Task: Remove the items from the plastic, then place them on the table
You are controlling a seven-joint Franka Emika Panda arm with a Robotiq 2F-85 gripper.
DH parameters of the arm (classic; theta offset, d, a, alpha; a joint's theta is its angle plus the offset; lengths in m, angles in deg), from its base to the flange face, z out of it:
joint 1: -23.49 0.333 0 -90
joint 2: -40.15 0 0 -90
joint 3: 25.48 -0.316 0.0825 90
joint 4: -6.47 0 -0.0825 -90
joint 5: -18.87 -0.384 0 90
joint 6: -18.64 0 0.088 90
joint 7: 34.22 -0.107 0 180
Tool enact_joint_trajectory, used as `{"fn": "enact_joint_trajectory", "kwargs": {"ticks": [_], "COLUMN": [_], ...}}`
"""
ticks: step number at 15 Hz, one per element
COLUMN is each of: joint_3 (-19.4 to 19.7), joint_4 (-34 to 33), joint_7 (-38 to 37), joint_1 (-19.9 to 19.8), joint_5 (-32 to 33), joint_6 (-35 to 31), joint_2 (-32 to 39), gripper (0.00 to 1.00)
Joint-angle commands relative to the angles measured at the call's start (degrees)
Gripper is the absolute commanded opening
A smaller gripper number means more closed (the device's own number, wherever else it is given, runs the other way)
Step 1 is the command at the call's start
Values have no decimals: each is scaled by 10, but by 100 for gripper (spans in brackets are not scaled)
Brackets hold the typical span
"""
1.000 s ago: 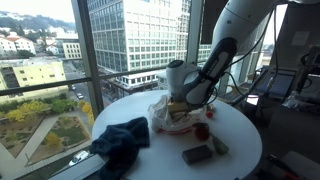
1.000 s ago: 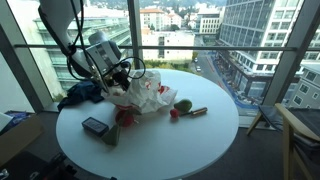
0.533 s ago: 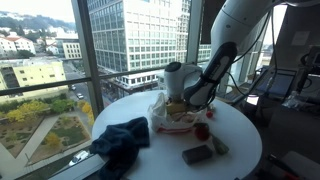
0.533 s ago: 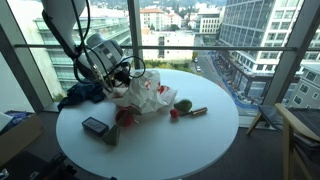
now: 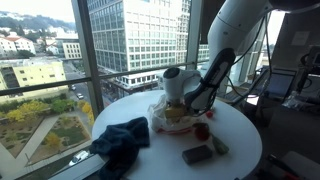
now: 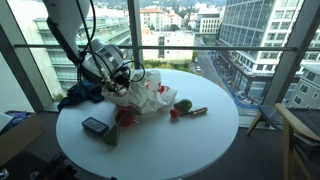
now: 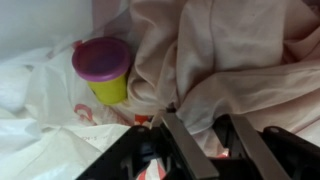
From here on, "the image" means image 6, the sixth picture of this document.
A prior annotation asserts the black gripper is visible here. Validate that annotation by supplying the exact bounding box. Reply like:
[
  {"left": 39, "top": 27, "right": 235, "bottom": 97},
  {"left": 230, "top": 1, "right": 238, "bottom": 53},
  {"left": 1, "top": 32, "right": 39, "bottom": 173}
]
[{"left": 109, "top": 64, "right": 132, "bottom": 92}]

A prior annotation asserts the dark navy cloth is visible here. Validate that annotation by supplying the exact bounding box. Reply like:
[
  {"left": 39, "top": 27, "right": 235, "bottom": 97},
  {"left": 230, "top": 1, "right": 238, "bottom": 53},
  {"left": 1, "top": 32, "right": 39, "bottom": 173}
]
[{"left": 57, "top": 81, "right": 105, "bottom": 112}]

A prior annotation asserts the white plastic bag red print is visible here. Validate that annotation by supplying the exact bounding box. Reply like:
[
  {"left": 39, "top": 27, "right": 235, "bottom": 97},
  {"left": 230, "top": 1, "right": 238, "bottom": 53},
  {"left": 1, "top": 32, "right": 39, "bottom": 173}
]
[{"left": 101, "top": 69, "right": 178, "bottom": 115}]

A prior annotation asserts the olive green cloth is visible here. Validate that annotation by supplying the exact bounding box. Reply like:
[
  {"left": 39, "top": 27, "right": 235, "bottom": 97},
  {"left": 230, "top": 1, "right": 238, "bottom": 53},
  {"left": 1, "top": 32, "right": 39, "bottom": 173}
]
[{"left": 128, "top": 107, "right": 144, "bottom": 117}]

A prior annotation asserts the large red ball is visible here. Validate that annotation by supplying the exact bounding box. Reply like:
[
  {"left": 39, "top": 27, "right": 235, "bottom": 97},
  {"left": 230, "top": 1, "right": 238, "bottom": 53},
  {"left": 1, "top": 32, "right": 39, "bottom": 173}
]
[{"left": 115, "top": 110, "right": 136, "bottom": 128}]

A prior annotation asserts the small black box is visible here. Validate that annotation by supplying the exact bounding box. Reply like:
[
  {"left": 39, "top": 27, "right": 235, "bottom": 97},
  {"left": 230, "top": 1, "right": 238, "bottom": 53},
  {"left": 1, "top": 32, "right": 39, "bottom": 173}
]
[{"left": 81, "top": 116, "right": 110, "bottom": 138}]

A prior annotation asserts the green pear shaped toy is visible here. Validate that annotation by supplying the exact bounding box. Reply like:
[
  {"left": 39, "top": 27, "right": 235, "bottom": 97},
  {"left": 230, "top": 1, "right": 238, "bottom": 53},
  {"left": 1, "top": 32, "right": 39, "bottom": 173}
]
[{"left": 101, "top": 123, "right": 122, "bottom": 147}]

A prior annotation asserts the grey vertical window mullion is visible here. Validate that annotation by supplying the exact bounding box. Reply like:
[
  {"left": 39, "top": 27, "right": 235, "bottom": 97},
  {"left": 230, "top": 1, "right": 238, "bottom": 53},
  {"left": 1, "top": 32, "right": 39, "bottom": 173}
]
[{"left": 127, "top": 0, "right": 145, "bottom": 70}]

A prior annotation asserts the small red ball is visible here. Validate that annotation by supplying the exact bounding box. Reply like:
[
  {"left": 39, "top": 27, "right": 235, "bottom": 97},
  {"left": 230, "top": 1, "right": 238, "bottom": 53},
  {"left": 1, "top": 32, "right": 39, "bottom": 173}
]
[{"left": 169, "top": 108, "right": 180, "bottom": 119}]

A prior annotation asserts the green avocado toy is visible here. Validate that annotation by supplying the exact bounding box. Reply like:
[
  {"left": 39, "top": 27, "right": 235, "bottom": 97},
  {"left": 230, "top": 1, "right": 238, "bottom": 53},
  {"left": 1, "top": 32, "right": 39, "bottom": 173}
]
[{"left": 173, "top": 98, "right": 193, "bottom": 114}]

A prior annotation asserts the brown tube with dark cap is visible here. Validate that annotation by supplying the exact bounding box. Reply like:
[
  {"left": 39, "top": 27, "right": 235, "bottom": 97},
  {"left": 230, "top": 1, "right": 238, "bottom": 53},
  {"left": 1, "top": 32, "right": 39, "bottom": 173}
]
[{"left": 179, "top": 106, "right": 209, "bottom": 117}]

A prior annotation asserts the grey slanted window column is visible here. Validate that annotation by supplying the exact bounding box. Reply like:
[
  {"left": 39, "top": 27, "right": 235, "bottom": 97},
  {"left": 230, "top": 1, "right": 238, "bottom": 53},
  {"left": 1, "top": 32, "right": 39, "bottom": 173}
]
[
  {"left": 263, "top": 0, "right": 320, "bottom": 107},
  {"left": 0, "top": 24, "right": 46, "bottom": 113}
]

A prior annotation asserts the blue plastic package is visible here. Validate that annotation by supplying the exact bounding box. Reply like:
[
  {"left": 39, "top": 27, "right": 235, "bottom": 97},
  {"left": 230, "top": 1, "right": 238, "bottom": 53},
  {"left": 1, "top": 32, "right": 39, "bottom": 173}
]
[{"left": 4, "top": 110, "right": 36, "bottom": 126}]

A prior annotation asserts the black floor equipment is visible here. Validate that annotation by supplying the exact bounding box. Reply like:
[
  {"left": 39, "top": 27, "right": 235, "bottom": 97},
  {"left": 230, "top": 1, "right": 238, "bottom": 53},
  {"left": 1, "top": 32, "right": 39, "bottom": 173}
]
[{"left": 29, "top": 151, "right": 81, "bottom": 180}]

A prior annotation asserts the brown cardboard box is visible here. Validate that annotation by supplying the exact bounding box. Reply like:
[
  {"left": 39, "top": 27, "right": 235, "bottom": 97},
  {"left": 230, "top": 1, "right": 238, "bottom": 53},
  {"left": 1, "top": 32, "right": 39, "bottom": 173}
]
[{"left": 0, "top": 114, "right": 45, "bottom": 168}]

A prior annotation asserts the wooden chair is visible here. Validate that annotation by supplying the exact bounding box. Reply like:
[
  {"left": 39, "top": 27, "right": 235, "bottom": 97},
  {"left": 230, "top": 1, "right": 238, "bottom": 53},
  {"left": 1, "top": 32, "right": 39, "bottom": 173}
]
[{"left": 246, "top": 102, "right": 320, "bottom": 180}]

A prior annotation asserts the grey horizontal window rail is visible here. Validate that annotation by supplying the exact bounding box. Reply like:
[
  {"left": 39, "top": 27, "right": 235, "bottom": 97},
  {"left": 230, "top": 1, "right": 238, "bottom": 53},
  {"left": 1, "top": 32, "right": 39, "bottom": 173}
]
[{"left": 13, "top": 44, "right": 320, "bottom": 53}]

